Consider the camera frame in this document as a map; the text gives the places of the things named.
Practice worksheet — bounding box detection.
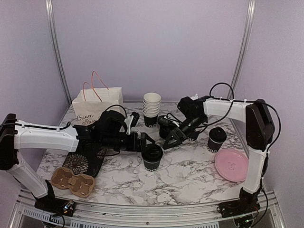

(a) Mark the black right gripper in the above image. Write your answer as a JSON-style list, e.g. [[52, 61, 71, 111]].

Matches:
[[162, 115, 205, 150]]

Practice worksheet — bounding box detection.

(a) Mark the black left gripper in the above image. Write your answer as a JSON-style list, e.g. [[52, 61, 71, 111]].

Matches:
[[102, 132, 156, 152]]

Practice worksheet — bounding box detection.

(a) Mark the black takeout coffee cup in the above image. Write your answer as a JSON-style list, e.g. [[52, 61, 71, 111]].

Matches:
[[143, 158, 161, 171], [207, 139, 223, 153]]

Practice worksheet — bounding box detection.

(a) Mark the black coffee cup lid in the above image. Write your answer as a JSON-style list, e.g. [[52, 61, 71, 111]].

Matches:
[[209, 127, 227, 143]]

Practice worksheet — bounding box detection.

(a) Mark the white paper takeout bag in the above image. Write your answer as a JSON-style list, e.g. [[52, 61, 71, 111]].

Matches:
[[72, 70, 124, 126]]

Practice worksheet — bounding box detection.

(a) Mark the brown cardboard cup carrier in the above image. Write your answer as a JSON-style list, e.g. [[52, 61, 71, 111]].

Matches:
[[50, 167, 95, 198]]

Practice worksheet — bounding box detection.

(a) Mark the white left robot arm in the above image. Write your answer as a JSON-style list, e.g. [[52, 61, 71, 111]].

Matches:
[[0, 110, 157, 211]]

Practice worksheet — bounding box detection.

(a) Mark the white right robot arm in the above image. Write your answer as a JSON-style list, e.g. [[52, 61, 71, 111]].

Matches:
[[163, 95, 282, 213]]

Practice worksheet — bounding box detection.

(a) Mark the stack of black lids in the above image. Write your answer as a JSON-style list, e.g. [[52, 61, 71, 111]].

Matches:
[[159, 124, 174, 140]]

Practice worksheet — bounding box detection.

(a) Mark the black cup holding straws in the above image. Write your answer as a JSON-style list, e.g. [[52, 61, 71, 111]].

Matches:
[[187, 131, 200, 141]]

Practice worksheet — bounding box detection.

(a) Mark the loose black lid on table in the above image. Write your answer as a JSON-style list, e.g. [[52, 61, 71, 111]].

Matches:
[[157, 115, 173, 126]]

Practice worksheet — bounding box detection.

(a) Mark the stack of paper cups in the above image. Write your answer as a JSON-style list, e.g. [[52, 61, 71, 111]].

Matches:
[[142, 92, 161, 128]]

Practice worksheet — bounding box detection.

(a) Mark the pink plastic plate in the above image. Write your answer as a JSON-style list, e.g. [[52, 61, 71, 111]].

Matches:
[[214, 149, 249, 182]]

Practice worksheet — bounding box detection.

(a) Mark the black floral tray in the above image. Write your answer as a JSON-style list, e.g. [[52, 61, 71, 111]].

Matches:
[[62, 149, 107, 178]]

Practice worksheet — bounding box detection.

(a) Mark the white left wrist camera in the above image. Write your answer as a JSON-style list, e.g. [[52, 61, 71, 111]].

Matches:
[[124, 112, 140, 135]]

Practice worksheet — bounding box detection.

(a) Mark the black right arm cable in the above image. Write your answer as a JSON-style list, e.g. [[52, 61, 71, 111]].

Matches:
[[166, 82, 282, 152]]

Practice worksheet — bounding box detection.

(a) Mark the aluminium table edge rail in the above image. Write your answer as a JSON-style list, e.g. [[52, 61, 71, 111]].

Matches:
[[8, 190, 286, 228]]

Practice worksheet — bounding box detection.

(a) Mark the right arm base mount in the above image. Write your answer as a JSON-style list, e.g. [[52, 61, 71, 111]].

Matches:
[[217, 188, 261, 218]]

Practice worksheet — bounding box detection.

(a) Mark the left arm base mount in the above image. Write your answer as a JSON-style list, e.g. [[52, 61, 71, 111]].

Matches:
[[34, 180, 76, 217]]

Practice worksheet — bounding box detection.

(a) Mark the right aluminium frame post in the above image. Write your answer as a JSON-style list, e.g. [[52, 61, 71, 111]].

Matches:
[[231, 0, 256, 90]]

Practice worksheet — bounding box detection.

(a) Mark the aluminium frame post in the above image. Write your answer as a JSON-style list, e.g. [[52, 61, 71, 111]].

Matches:
[[231, 0, 256, 90], [45, 0, 72, 105]]

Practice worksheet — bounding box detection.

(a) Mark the left aluminium frame post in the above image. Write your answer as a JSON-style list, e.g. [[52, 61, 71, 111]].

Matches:
[[45, 0, 72, 105]]

